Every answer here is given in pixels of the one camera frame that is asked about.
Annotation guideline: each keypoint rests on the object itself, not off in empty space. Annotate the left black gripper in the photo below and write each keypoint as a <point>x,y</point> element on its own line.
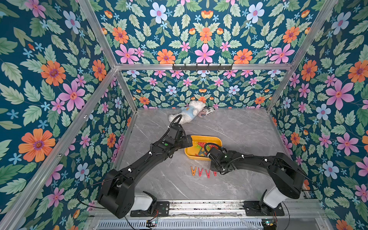
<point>185,144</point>

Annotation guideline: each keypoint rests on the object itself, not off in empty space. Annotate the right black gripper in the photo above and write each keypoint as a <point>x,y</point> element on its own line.
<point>211,154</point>

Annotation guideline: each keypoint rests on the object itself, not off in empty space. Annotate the yellow plastic storage box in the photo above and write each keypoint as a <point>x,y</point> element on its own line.
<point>197,150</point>

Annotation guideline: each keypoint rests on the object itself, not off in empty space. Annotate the orange clothespin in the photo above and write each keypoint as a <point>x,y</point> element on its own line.
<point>193,170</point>

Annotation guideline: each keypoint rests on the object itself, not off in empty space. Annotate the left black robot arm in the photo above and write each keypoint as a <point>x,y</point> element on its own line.
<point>117,194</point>

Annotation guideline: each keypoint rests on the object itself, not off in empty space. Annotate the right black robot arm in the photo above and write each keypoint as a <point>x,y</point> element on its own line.
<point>287,176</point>

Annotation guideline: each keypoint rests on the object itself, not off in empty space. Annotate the white teddy bear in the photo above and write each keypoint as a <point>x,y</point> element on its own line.
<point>188,113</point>

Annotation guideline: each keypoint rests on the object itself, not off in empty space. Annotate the small printed pouch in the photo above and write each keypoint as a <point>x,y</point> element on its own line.
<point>206,111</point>

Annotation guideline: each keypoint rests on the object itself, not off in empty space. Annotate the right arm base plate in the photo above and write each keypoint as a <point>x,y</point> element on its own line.
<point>255,208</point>

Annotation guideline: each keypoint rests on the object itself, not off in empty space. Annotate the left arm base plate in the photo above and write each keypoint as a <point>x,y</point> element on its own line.
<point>159,209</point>

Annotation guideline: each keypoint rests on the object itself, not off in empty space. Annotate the black hook rail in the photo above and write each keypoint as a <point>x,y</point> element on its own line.
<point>201,67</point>

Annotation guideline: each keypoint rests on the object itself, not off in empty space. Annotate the aluminium front rail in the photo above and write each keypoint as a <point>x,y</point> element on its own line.
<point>293,208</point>

